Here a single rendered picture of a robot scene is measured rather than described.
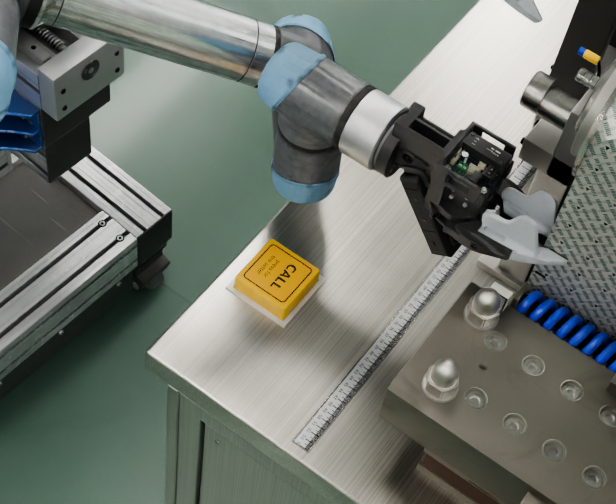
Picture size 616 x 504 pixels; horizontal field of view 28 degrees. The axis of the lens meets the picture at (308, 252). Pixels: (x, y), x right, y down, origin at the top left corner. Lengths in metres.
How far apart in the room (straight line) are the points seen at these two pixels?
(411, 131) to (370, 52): 1.67
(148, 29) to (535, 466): 0.61
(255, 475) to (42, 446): 0.94
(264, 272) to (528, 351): 0.32
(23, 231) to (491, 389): 1.25
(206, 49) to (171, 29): 0.05
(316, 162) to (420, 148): 0.15
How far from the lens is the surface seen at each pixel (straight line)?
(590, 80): 1.22
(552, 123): 1.28
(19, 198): 2.36
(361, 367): 1.39
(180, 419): 1.46
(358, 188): 1.52
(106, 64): 1.85
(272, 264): 1.41
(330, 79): 1.29
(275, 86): 1.30
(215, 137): 2.70
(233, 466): 1.46
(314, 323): 1.41
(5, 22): 1.28
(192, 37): 1.40
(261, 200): 2.61
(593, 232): 1.22
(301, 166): 1.36
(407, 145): 1.26
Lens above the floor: 2.10
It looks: 56 degrees down
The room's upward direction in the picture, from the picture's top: 10 degrees clockwise
